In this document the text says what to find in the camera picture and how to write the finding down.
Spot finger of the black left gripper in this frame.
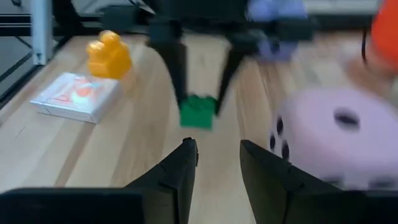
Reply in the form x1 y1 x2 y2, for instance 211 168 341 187
155 42 189 107
214 52 250 115

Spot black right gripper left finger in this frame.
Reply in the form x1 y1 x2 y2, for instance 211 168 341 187
0 138 199 224

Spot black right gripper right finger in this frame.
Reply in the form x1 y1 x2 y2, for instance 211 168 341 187
239 139 398 224

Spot small green toy block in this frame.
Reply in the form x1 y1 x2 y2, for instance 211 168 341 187
179 94 218 131

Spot pink foam die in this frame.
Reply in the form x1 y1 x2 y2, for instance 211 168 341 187
269 86 398 191

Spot yellow toy block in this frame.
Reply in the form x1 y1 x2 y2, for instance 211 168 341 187
86 29 133 80

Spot purple foam die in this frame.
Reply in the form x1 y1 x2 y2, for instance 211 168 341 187
247 0 308 62

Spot playing card deck box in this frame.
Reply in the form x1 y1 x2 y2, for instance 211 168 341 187
29 72 123 124

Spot orange pumpkin bucket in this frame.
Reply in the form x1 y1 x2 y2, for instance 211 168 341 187
371 0 398 74

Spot pale grey post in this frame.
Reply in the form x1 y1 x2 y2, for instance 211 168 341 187
30 0 53 65

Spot black aluminium frame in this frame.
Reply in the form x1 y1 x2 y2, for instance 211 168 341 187
0 35 71 110

